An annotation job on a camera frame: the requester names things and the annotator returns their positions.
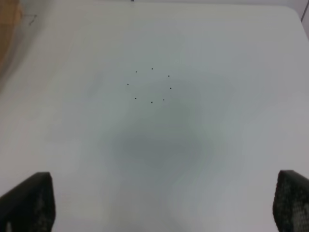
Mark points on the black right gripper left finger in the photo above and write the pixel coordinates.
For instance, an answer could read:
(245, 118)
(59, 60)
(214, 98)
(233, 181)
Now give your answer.
(30, 206)

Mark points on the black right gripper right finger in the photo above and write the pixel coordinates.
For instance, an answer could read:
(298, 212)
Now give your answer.
(291, 202)

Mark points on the brown linen tote bag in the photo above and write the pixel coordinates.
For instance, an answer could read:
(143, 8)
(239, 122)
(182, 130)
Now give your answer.
(11, 14)

